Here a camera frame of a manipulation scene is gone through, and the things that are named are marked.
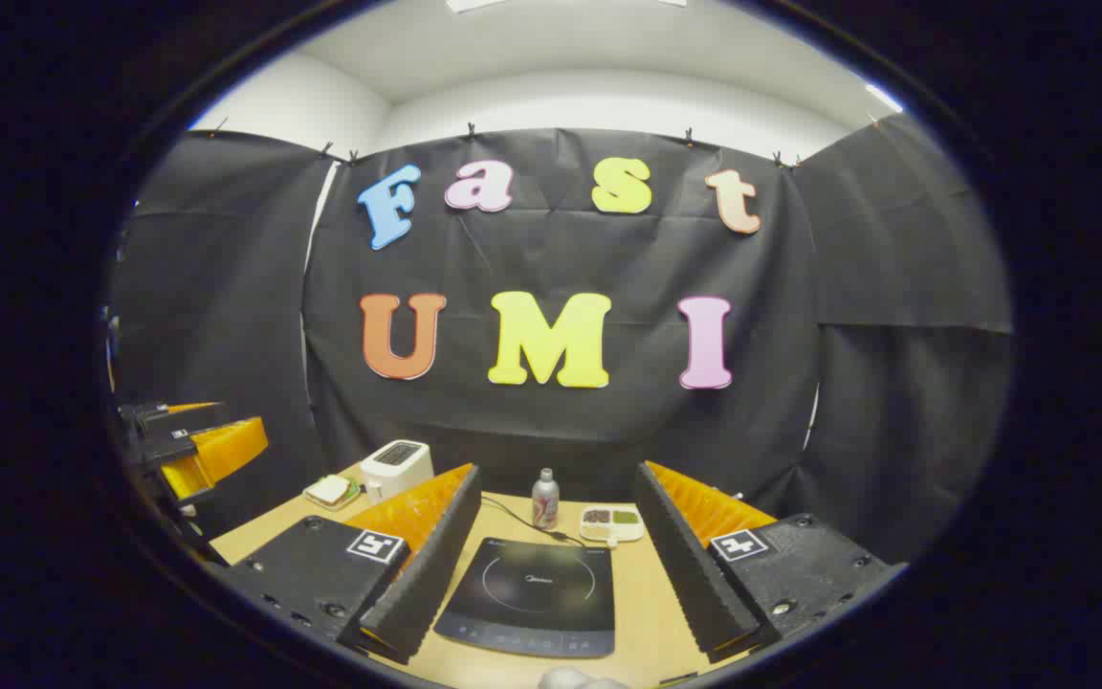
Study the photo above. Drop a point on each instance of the silver drink bottle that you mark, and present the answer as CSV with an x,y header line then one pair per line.
x,y
545,502

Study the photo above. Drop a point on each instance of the white divided dish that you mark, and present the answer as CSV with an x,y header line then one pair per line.
x,y
624,532

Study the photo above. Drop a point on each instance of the black induction cooktop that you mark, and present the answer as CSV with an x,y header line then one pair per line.
x,y
532,593

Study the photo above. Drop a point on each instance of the white toaster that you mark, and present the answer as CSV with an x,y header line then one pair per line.
x,y
396,469

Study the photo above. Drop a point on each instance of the sandwich with lettuce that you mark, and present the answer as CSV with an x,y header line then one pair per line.
x,y
329,490

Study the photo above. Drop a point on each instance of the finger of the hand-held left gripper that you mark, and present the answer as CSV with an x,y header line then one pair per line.
x,y
216,455
178,416

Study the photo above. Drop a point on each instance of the small pile of pale beans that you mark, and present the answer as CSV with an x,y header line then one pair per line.
x,y
595,530

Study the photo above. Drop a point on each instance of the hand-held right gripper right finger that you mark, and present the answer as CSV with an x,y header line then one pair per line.
x,y
690,574

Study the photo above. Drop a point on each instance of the white rectangular sandwich plate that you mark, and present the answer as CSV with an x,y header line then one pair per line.
x,y
354,498

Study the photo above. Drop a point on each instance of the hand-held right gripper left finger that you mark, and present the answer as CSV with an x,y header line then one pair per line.
x,y
427,574

